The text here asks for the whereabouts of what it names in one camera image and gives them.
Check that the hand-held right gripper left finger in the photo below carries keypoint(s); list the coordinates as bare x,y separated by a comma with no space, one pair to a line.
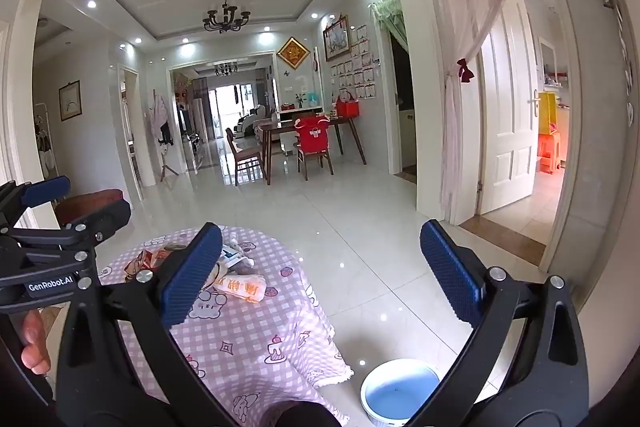
192,274

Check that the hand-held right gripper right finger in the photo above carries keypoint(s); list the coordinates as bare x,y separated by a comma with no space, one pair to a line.
452,272

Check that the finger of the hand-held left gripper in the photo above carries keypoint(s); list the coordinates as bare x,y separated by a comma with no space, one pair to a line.
100,214
45,189

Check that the red white drink carton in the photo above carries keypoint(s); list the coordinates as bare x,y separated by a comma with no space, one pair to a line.
150,261

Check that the orange white snack wrapper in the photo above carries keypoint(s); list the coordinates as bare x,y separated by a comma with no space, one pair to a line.
242,288

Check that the white round basin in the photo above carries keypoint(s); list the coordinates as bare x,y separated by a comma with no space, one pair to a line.
395,394

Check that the person's left hand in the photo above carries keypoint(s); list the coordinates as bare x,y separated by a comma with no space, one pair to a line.
35,347

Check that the brown upholstered bench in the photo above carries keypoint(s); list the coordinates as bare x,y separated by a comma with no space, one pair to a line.
87,199

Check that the white shoe rack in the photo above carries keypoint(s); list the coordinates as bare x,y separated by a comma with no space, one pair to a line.
47,157

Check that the wooden coat stand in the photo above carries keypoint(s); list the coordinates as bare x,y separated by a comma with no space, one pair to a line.
167,167

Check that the framed ink painting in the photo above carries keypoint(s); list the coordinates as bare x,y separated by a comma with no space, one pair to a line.
70,101

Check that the pink checked tablecloth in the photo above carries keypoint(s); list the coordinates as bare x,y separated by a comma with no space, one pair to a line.
250,347

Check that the hanging pale clothes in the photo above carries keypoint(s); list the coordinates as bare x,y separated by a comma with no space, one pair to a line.
159,119

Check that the wooden dining chair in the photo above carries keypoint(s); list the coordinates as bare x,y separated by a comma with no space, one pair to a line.
245,154

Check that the pink floral door curtain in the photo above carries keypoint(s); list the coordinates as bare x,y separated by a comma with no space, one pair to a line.
455,132

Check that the colourful hanging decoration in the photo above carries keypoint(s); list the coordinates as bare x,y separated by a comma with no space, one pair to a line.
183,89

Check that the red plastic stool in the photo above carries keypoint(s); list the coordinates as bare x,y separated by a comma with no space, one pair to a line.
549,152

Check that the pale armchair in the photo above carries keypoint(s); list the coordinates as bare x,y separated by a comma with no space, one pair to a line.
247,122

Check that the wooden chair with cover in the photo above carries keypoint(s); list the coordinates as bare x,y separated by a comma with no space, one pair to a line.
312,157

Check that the white panelled door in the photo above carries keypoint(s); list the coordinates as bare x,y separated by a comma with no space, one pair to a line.
510,107

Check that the dark wooden dining table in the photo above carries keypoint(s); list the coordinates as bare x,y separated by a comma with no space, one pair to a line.
285,126

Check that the person's dark trouser leg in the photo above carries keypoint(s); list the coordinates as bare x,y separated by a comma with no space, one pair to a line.
300,414

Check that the red chair cover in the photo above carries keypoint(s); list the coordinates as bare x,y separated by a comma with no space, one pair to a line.
312,134

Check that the yellow box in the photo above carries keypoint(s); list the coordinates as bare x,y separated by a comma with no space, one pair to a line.
548,112

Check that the small black chandelier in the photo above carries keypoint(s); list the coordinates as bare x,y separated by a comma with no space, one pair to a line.
226,69

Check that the red gift bag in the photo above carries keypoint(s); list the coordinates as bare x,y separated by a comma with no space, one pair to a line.
346,108

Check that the red curtain bow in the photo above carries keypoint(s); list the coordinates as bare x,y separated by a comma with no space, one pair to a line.
466,71

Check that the large black chandelier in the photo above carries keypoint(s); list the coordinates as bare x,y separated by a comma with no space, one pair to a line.
226,19

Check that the red gold diamond ornament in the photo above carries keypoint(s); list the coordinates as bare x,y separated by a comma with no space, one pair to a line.
293,53

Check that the framed embroidery picture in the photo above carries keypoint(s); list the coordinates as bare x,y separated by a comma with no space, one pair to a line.
336,39

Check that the green door curtain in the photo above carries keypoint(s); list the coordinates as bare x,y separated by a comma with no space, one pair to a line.
387,9

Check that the wall of paper certificates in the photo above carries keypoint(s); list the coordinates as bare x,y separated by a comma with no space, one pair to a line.
357,77

